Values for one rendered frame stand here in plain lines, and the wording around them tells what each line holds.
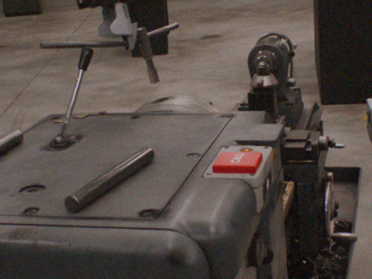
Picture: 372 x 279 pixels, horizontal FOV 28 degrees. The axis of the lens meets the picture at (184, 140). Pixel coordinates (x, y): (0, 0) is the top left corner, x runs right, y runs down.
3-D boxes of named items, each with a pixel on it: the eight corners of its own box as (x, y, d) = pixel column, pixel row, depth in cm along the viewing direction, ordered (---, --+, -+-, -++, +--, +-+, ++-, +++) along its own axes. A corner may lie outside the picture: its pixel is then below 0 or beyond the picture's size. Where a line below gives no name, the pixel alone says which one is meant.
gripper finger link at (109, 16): (99, 56, 146) (88, 10, 143) (122, 48, 150) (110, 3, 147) (109, 56, 144) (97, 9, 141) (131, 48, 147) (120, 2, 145)
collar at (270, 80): (276, 88, 204) (275, 77, 203) (247, 88, 206) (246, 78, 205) (279, 81, 211) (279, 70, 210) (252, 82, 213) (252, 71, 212)
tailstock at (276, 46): (292, 128, 255) (289, 44, 247) (236, 128, 261) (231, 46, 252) (302, 105, 283) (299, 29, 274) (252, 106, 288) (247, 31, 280)
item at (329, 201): (336, 261, 208) (334, 183, 201) (300, 259, 211) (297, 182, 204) (342, 222, 233) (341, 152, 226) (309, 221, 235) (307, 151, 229)
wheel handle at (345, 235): (357, 244, 206) (357, 236, 206) (327, 243, 209) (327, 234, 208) (357, 240, 209) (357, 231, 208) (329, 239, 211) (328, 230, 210)
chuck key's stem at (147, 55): (155, 81, 152) (140, 26, 149) (162, 80, 151) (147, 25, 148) (147, 84, 151) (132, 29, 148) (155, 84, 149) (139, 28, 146)
